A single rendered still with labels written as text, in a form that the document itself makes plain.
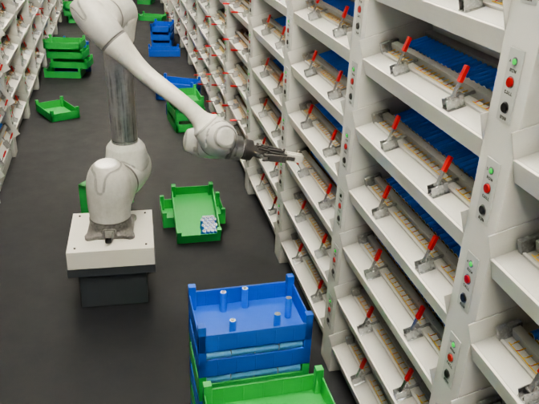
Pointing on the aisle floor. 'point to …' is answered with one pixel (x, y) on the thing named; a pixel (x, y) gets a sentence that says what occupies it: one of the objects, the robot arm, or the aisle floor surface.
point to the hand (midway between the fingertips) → (293, 157)
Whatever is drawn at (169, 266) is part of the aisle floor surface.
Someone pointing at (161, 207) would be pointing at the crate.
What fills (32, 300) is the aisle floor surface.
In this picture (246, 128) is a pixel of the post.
